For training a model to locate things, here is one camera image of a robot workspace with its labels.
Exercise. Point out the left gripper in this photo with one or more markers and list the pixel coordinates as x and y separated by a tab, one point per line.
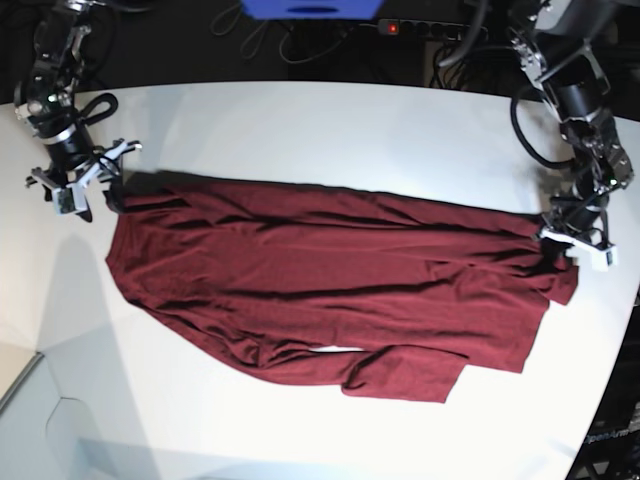
577	222

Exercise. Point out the blue box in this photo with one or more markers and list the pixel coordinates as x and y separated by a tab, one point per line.
311	9

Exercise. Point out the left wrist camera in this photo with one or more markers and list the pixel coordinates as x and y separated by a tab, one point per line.
604	257

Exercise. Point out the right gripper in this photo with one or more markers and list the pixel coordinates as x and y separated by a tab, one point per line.
70	176

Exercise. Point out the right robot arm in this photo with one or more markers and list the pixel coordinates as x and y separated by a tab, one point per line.
45	102

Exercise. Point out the dark red t-shirt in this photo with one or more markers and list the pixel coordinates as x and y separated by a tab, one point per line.
382	295

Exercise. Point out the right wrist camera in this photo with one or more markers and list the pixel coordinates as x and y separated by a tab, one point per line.
69	200

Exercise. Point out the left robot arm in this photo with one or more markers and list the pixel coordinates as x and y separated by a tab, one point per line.
553	43

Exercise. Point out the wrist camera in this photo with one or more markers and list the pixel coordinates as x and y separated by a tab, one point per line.
69	200
604	257

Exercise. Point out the black power strip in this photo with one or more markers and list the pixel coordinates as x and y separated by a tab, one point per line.
422	29

